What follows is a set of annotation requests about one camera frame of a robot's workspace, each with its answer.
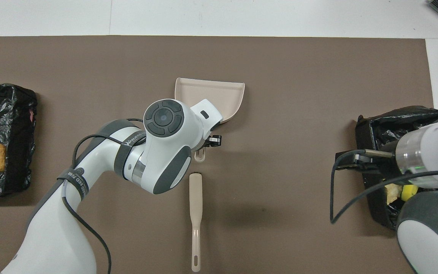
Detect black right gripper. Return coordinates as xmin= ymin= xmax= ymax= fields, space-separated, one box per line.
xmin=335 ymin=149 xmax=399 ymax=176

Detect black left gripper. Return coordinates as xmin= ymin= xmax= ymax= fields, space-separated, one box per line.
xmin=200 ymin=135 xmax=223 ymax=150

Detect striped orange bread roll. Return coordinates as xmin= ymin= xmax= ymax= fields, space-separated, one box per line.
xmin=385 ymin=184 xmax=403 ymax=204

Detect beige plastic dustpan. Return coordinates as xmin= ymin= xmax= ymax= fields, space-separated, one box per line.
xmin=175 ymin=77 xmax=246 ymax=163

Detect yellow sponge piece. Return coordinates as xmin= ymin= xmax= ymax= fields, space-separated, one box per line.
xmin=401 ymin=185 xmax=419 ymax=202

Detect beige hand brush black bristles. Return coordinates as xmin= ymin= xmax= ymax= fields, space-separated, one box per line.
xmin=189 ymin=172 xmax=204 ymax=272

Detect black bagged bin pink spot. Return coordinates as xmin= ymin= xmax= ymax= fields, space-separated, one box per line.
xmin=0 ymin=83 xmax=38 ymax=198

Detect brown paper table mat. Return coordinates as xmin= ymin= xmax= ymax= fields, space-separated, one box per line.
xmin=0 ymin=35 xmax=438 ymax=274

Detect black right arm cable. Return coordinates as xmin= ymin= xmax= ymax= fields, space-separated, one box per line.
xmin=330 ymin=150 xmax=438 ymax=225

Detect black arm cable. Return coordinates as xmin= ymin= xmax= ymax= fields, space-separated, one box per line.
xmin=61 ymin=117 xmax=145 ymax=274
xmin=330 ymin=150 xmax=438 ymax=225

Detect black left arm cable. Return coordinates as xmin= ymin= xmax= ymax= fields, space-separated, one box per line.
xmin=61 ymin=117 xmax=145 ymax=274

